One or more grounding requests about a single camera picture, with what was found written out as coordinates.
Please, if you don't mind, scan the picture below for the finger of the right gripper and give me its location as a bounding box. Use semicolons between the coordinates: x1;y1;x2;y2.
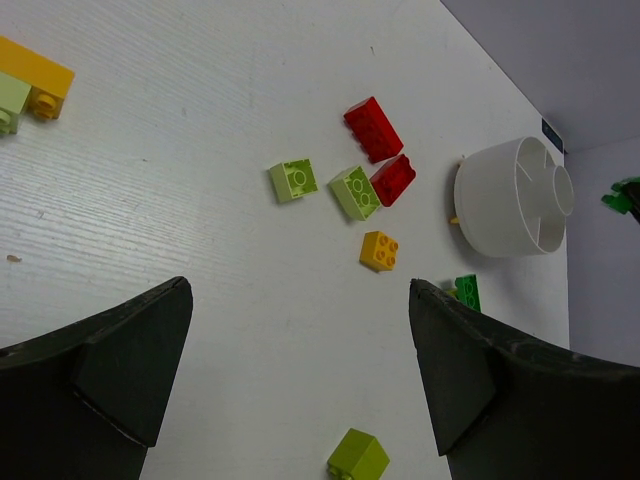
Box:
622;181;640;223

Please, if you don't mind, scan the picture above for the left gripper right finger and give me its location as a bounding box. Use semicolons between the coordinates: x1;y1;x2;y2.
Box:
409;279;639;479

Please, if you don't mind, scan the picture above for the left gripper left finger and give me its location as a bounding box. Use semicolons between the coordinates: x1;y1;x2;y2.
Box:
1;277;193;479

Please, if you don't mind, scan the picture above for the dark green lego brick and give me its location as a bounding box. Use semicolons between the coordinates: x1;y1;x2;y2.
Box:
601;177;639;215

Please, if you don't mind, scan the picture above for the green and lime lego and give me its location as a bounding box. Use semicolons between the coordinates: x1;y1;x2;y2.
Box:
442;274;482;312

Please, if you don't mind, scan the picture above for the lime green lego block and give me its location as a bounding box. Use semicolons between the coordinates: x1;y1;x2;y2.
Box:
327;428;390;480

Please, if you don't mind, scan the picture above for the light green long lego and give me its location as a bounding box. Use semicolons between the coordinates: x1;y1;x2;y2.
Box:
329;166;381;221

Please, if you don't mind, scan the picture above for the right blue corner sticker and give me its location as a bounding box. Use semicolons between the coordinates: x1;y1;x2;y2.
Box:
541;118;566;155

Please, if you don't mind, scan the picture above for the white round divided container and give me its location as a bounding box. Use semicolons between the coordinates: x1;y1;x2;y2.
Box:
454;137;575;258

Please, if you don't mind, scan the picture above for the orange square lego brick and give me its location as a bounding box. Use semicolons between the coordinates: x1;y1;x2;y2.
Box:
359;231;399;272

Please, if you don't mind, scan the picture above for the red square lego brick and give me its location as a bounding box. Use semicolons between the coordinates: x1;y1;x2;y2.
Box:
370;154;416;207

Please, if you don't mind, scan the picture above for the red long lego brick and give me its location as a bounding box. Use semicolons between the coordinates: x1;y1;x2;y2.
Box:
343;96;404;164

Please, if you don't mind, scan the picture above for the light green small lego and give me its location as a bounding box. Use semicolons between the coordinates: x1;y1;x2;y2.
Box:
269;159;318;203

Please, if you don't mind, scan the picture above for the yellow and green lego stack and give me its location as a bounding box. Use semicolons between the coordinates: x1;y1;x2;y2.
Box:
1;36;75;135

